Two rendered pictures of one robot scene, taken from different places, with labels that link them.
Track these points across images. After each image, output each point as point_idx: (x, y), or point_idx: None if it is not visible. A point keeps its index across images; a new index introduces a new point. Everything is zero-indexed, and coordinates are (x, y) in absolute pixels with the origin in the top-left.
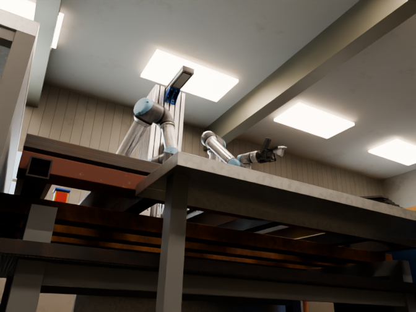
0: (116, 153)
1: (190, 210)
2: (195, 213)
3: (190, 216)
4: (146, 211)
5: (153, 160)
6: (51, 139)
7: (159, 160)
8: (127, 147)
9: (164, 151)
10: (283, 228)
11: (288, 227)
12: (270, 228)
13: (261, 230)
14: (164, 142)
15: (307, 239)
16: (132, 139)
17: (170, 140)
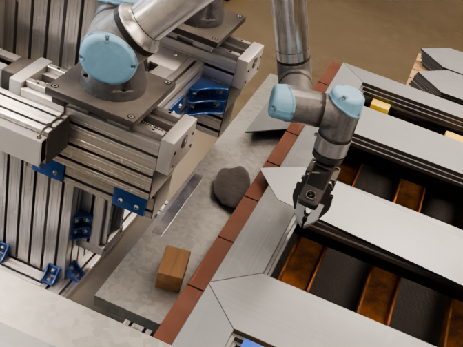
0: (140, 19)
1: (382, 245)
2: (404, 266)
3: (384, 258)
4: (191, 137)
5: (302, 116)
6: None
7: (320, 123)
8: (187, 18)
9: (343, 111)
10: (437, 178)
11: (449, 182)
12: (407, 160)
13: (382, 149)
14: (282, 4)
15: (459, 188)
16: (209, 2)
17: (302, 5)
